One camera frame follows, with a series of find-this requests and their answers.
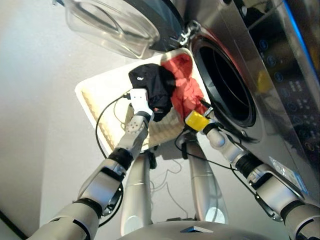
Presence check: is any grey front-load washing machine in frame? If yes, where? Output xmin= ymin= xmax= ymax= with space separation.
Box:
xmin=181 ymin=0 xmax=320 ymax=209

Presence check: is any grey robot torso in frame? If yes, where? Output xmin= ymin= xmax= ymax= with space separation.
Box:
xmin=116 ymin=220 xmax=289 ymax=240

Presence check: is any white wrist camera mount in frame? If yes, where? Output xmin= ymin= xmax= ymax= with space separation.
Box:
xmin=125 ymin=87 xmax=155 ymax=121

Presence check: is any round glass washing machine door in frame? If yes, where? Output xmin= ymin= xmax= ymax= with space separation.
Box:
xmin=51 ymin=0 xmax=186 ymax=60

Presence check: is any red garment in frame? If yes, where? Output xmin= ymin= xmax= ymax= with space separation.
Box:
xmin=160 ymin=54 xmax=209 ymax=121

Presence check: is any thin white floor cable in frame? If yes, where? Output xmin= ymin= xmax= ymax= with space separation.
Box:
xmin=149 ymin=159 xmax=199 ymax=221

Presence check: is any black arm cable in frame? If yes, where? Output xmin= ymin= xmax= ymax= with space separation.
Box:
xmin=95 ymin=92 xmax=133 ymax=228
xmin=174 ymin=129 xmax=284 ymax=221

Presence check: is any black garment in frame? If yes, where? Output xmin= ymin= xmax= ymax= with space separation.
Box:
xmin=127 ymin=62 xmax=177 ymax=123

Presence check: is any clear plastic document sticker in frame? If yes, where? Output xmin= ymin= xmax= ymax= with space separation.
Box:
xmin=269 ymin=155 xmax=310 ymax=199

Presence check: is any pale woven laundry basket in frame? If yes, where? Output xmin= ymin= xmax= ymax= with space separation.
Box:
xmin=74 ymin=47 xmax=209 ymax=157

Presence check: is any black basket stand leg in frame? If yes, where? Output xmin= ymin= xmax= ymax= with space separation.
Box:
xmin=180 ymin=139 xmax=190 ymax=160
xmin=146 ymin=144 xmax=159 ymax=171

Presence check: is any silver robot leg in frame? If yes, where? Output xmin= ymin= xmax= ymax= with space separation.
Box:
xmin=185 ymin=135 xmax=229 ymax=225
xmin=120 ymin=146 xmax=154 ymax=236

